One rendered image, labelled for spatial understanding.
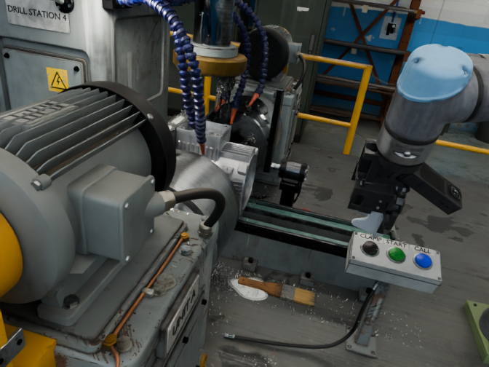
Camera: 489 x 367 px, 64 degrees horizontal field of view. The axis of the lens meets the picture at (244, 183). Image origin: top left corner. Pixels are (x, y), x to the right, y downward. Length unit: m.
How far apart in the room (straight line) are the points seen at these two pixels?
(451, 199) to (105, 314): 0.51
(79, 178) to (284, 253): 0.76
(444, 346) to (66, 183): 0.93
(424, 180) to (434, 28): 5.47
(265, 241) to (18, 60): 0.73
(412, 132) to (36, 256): 0.45
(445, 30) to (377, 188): 5.50
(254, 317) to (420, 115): 0.62
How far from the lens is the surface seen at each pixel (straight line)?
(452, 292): 1.28
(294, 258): 1.08
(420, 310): 1.16
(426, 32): 6.06
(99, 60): 0.93
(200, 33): 0.96
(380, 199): 0.65
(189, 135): 1.02
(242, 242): 1.09
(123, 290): 0.48
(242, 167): 0.98
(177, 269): 0.52
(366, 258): 0.80
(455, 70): 0.52
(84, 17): 0.93
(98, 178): 0.40
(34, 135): 0.40
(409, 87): 0.53
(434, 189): 0.65
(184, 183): 0.72
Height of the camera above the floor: 1.50
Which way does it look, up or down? 27 degrees down
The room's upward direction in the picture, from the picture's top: 8 degrees clockwise
